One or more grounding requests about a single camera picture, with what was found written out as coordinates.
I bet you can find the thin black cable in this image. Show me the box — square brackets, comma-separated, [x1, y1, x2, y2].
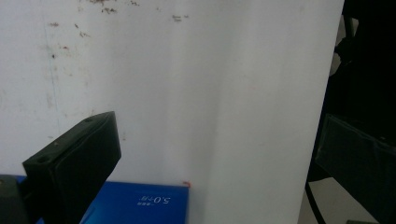
[304, 180, 328, 224]

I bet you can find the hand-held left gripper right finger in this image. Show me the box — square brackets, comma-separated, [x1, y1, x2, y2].
[313, 113, 396, 224]

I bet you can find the white table mat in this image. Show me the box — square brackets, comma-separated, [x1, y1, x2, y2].
[0, 0, 346, 224]

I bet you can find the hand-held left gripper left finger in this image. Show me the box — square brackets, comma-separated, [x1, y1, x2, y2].
[21, 111, 122, 224]

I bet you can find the blue cardboard box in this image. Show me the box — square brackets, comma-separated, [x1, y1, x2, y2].
[17, 175, 190, 224]

